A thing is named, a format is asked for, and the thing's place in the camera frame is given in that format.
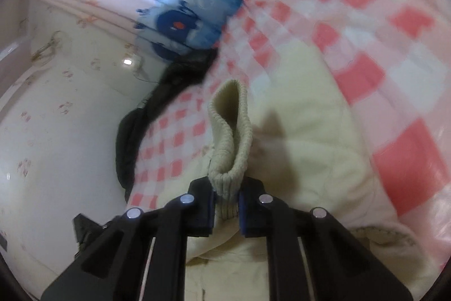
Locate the black padded jacket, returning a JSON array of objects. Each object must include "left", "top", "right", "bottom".
[{"left": 116, "top": 49, "right": 218, "bottom": 205}]

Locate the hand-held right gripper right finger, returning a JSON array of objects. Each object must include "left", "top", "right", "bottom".
[{"left": 238, "top": 178, "right": 413, "bottom": 301}]

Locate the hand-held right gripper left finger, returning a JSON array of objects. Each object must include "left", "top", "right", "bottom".
[{"left": 40, "top": 178, "right": 215, "bottom": 301}]

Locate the cream quilted jacket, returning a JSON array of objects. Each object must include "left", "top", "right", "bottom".
[{"left": 185, "top": 40, "right": 443, "bottom": 301}]

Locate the pink checkered bed sheet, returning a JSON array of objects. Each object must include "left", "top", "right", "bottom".
[{"left": 127, "top": 0, "right": 451, "bottom": 245}]

